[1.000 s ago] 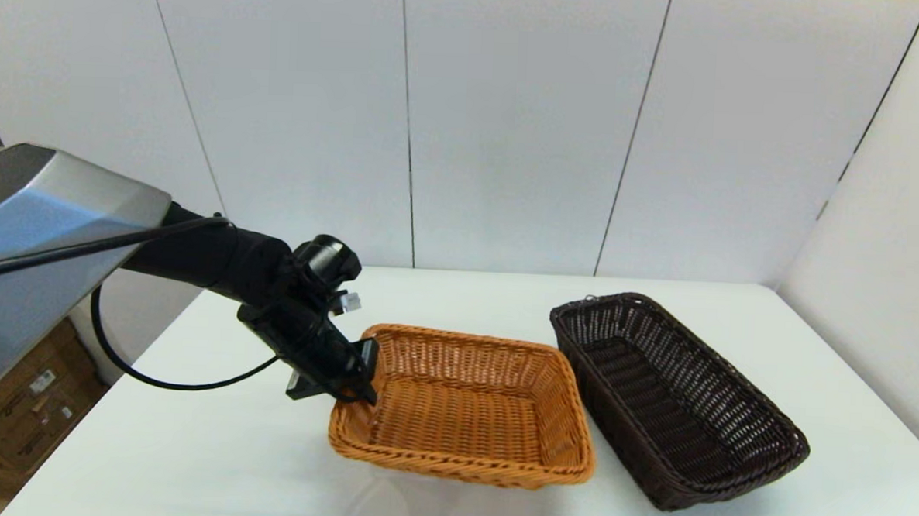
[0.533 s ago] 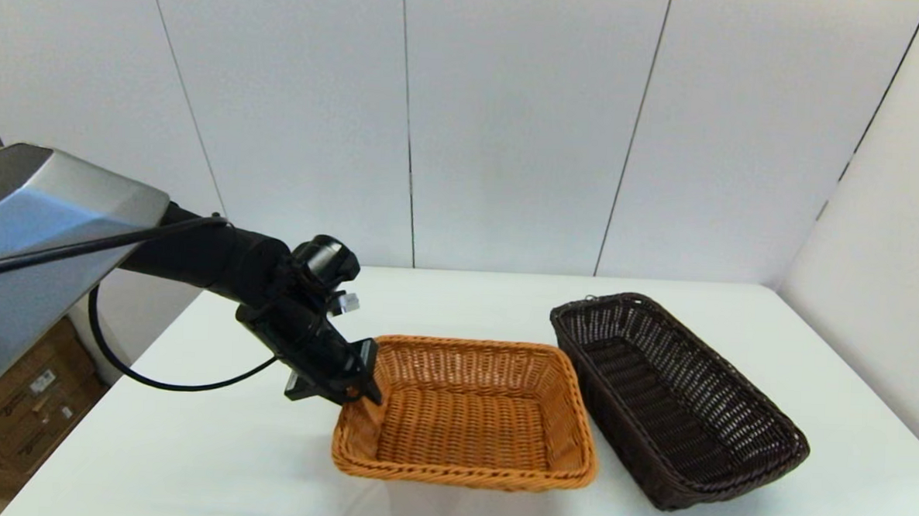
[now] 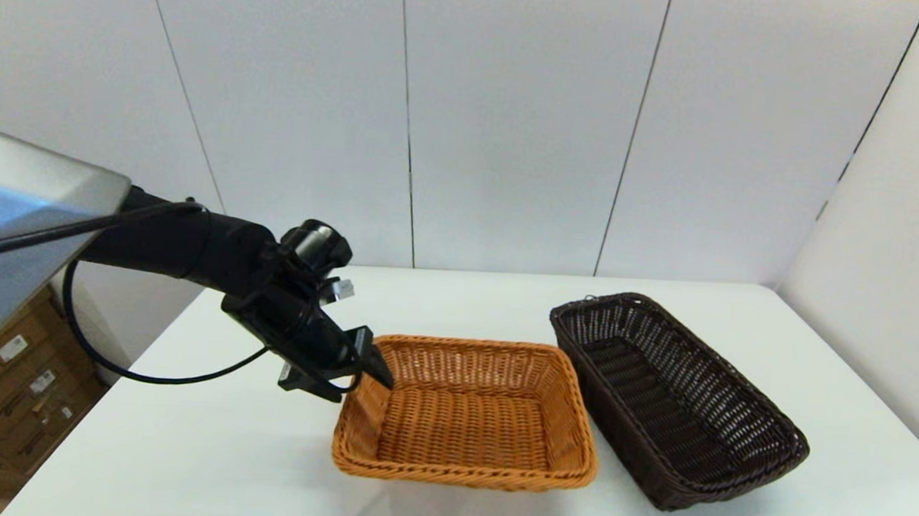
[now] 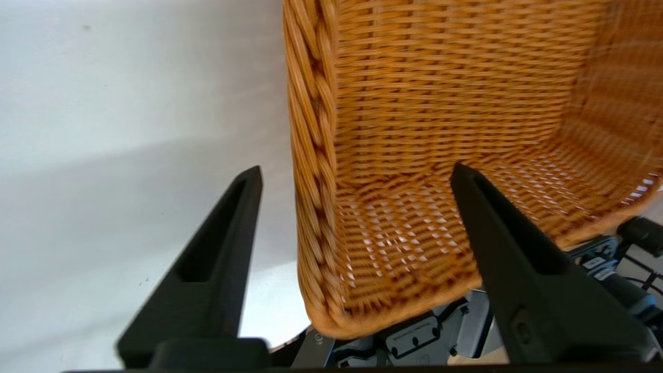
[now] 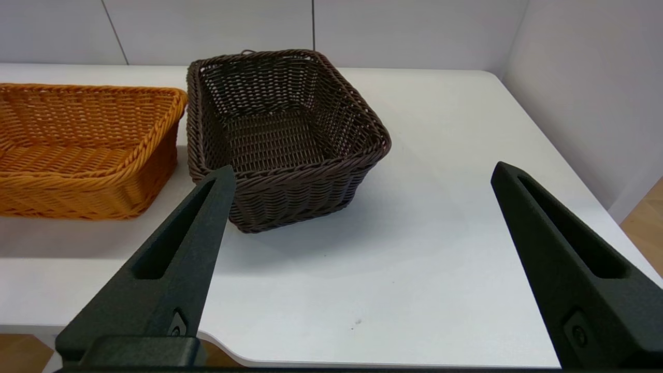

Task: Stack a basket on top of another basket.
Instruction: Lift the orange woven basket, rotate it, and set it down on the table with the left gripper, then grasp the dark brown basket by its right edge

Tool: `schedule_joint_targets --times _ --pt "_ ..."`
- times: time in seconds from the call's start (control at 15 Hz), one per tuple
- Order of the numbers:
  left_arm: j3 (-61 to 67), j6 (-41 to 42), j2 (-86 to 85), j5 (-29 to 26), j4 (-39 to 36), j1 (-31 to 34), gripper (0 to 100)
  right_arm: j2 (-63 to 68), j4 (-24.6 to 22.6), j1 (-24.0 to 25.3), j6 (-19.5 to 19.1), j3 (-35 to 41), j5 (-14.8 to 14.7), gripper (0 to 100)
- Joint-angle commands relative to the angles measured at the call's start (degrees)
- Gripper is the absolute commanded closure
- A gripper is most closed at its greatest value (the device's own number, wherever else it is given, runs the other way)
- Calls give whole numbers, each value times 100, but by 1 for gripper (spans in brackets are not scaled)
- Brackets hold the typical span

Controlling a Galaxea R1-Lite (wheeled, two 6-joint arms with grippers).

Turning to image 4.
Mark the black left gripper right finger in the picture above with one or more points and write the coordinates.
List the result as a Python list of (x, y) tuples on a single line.
[(528, 290)]

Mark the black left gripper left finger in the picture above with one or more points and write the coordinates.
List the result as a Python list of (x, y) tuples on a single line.
[(207, 280)]

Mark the orange wicker basket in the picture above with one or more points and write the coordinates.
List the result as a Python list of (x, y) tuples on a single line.
[(440, 103)]

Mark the grey black robot base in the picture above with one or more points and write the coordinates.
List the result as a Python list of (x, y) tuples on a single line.
[(414, 339)]

